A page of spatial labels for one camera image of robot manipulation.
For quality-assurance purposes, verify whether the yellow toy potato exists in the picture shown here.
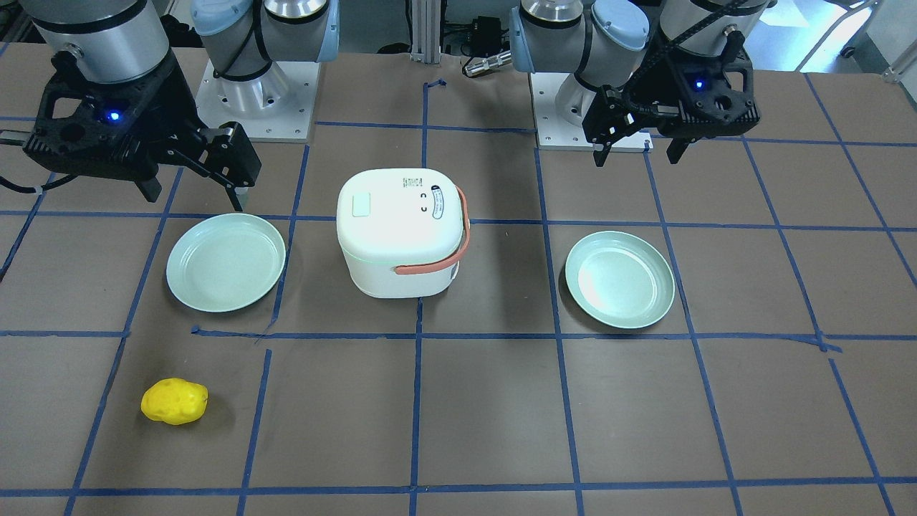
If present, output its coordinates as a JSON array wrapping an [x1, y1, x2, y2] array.
[[140, 378, 209, 426]]

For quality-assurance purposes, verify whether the white base plate image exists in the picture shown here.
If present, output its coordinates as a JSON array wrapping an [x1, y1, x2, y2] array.
[[529, 72, 653, 153], [196, 62, 322, 143]]

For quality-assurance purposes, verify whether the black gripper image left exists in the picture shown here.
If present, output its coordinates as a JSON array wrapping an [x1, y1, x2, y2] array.
[[24, 50, 261, 212]]

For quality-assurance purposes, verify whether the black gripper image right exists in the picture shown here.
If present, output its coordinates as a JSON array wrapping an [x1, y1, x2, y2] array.
[[582, 49, 760, 167]]

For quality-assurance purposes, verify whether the black power adapter box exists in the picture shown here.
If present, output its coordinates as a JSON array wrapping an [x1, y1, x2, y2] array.
[[469, 16, 502, 52]]

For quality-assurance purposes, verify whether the white base plate image right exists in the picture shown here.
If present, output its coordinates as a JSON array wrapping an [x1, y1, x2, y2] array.
[[529, 72, 653, 153]]

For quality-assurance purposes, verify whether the mint green plate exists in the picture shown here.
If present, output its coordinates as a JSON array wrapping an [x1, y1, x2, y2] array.
[[165, 213, 287, 313], [564, 231, 676, 330]]

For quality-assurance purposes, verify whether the aluminium frame post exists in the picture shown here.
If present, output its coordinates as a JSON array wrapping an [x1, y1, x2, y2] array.
[[409, 0, 443, 65]]

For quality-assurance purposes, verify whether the white rice cooker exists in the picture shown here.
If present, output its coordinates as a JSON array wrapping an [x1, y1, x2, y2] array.
[[335, 168, 471, 298]]

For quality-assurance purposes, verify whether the white base plate image left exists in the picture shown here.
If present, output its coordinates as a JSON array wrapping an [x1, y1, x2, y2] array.
[[196, 62, 322, 143]]

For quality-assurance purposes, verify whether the silver metal connector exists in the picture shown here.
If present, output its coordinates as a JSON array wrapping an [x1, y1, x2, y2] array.
[[461, 50, 513, 79]]

